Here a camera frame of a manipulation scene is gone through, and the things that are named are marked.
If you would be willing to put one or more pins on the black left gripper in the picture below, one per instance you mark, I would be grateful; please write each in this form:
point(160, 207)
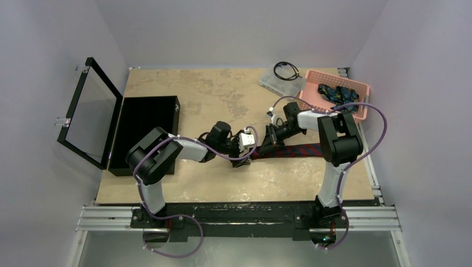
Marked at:
point(236, 163)

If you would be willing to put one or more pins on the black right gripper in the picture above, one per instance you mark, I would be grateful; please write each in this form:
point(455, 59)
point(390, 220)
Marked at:
point(274, 133)

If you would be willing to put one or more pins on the red navy striped tie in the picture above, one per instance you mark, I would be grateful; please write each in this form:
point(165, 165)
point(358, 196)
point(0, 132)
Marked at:
point(293, 151)

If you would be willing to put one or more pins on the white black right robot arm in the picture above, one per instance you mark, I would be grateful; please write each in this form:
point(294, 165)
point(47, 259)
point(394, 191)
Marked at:
point(339, 142)

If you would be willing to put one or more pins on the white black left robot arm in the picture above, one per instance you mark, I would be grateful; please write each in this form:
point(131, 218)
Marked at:
point(154, 155)

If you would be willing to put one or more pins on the pink plastic basket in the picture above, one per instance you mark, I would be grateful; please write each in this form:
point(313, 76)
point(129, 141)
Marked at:
point(314, 78)

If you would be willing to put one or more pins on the blue patterned tie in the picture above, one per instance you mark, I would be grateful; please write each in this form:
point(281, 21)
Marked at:
point(338, 96)

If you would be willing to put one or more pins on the black tie display box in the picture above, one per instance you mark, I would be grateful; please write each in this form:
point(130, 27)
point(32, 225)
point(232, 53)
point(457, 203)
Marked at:
point(139, 115)

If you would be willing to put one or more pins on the black framed glass box lid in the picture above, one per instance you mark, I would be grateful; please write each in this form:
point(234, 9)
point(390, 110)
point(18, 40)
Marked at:
point(90, 122)

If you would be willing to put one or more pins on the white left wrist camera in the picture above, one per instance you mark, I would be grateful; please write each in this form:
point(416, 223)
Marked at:
point(246, 140)

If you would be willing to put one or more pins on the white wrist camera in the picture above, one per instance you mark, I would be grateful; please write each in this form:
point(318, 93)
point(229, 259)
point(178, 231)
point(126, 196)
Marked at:
point(270, 113)
point(246, 140)

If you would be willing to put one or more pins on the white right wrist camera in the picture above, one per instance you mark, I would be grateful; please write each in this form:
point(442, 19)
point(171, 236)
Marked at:
point(270, 113)

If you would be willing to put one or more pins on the black mounting base plate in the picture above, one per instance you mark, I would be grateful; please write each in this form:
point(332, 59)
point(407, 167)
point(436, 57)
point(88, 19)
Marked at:
point(274, 219)

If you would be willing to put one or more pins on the aluminium frame rail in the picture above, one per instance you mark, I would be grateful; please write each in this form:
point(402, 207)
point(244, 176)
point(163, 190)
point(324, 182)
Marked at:
point(359, 219)

